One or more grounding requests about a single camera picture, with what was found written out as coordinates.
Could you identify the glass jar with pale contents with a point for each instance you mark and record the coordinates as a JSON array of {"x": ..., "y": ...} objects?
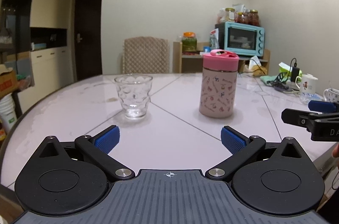
[{"x": 230, "y": 15}]

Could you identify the black slotted folding stand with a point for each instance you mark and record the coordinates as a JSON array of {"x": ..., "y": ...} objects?
[{"x": 280, "y": 80}]

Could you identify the clear dimpled glass cup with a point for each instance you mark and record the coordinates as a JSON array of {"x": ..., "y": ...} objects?
[{"x": 133, "y": 96}]

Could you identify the black power adapter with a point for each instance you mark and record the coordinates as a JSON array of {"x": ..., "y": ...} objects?
[{"x": 295, "y": 75}]

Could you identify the green jar with orange lid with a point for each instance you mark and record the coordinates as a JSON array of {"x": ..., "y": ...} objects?
[{"x": 189, "y": 42}]

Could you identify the clear plastic container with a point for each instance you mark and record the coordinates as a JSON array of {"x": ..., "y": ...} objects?
[{"x": 307, "y": 98}]

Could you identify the green tissue box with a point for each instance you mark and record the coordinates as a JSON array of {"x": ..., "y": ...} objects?
[
  {"x": 294, "y": 61},
  {"x": 284, "y": 69}
]

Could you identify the pink printed steel bottle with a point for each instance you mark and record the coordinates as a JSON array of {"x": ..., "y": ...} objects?
[{"x": 218, "y": 94}]

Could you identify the white patterned mug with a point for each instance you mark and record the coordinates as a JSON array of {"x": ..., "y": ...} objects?
[{"x": 332, "y": 95}]

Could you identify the small blue and white bottle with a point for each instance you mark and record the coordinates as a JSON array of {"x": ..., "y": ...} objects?
[{"x": 206, "y": 49}]

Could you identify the person's right hand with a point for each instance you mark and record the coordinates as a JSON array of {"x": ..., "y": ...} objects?
[{"x": 336, "y": 155}]

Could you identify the open cardboard box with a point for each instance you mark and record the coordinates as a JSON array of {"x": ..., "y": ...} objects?
[{"x": 6, "y": 80}]

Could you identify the white and green bag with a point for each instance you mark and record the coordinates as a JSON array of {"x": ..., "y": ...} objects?
[{"x": 214, "y": 41}]

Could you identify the white printed mug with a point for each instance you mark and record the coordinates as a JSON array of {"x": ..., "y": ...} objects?
[{"x": 307, "y": 84}]

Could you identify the glass jar with red contents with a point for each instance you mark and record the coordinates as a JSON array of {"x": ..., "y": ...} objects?
[
  {"x": 253, "y": 18},
  {"x": 242, "y": 18}
]

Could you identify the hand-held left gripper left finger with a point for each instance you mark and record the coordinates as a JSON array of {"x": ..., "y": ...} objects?
[{"x": 107, "y": 139}]

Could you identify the cream and black cabinet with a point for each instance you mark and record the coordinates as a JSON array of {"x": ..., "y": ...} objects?
[{"x": 47, "y": 9}]

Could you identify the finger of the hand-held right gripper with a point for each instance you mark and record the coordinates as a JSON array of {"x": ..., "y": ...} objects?
[
  {"x": 321, "y": 106},
  {"x": 294, "y": 116}
]

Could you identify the dark brown door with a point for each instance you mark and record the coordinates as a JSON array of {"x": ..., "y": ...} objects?
[{"x": 88, "y": 33}]

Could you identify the green cloth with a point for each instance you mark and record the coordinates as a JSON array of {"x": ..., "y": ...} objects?
[{"x": 267, "y": 80}]

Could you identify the wooden shelf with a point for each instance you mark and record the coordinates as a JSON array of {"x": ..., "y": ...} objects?
[{"x": 177, "y": 59}]

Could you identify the light blue toaster oven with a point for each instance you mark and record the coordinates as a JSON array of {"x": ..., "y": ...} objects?
[{"x": 242, "y": 39}]

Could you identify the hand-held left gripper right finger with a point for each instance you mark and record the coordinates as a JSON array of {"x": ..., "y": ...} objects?
[{"x": 234, "y": 139}]

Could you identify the woven chair back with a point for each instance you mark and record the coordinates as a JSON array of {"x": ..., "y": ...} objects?
[{"x": 145, "y": 55}]

